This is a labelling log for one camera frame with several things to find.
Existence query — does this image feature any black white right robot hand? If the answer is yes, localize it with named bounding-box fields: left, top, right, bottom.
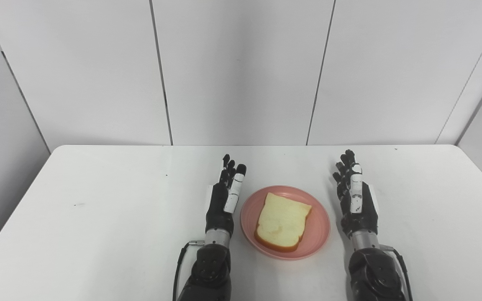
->
left=332, top=150, right=379, bottom=237

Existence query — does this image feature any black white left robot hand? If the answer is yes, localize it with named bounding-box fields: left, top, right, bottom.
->
left=205, top=154, right=247, bottom=235

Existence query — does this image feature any pink round plate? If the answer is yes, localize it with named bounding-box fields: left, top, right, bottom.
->
left=240, top=186, right=331, bottom=260

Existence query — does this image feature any slice of white bread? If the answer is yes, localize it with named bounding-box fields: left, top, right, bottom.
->
left=254, top=192, right=313, bottom=253

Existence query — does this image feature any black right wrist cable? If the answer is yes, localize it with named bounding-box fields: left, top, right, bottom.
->
left=379, top=245, right=413, bottom=301

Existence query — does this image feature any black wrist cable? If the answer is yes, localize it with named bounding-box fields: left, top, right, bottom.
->
left=379, top=245, right=413, bottom=301
left=173, top=240, right=206, bottom=301

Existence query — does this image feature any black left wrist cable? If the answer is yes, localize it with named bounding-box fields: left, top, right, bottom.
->
left=173, top=240, right=206, bottom=301

